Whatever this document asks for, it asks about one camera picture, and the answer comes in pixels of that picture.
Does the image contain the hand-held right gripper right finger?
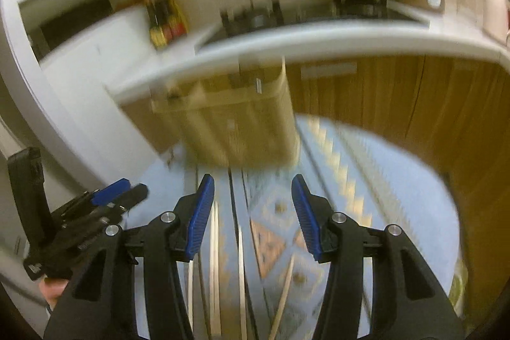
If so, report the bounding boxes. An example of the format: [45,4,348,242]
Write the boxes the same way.
[291,174,465,340]

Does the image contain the dark sauce bottle yellow label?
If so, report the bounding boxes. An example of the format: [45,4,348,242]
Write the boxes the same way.
[147,0,170,48]

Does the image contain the wooden base cabinets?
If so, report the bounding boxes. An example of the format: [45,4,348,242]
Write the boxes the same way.
[120,54,510,245]

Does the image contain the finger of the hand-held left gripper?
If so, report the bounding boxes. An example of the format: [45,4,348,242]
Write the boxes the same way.
[90,179,132,206]
[113,183,149,207]

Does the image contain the white kitchen countertop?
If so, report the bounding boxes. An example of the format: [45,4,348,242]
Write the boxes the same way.
[107,19,510,106]

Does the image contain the white electric kettle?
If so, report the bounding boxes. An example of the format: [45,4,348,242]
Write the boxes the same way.
[483,0,510,43]

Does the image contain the black gas stove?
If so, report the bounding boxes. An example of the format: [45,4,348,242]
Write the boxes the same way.
[220,0,391,33]

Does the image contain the dark sauce bottle red label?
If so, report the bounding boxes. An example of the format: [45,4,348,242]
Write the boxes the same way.
[163,0,189,40]

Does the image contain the wooden chopstick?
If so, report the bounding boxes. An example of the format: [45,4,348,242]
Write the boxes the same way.
[187,259,196,330]
[268,256,296,340]
[237,226,248,340]
[209,200,222,338]

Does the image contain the yellow slotted utensil basket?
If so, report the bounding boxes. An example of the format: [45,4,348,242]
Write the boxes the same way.
[150,56,300,168]

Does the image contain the blue patterned tablecloth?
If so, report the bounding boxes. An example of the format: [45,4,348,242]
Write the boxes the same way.
[137,116,463,340]

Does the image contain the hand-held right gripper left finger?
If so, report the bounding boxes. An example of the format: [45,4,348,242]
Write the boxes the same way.
[43,173,216,340]

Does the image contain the person's left hand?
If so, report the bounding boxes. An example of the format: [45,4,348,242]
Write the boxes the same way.
[39,279,69,308]

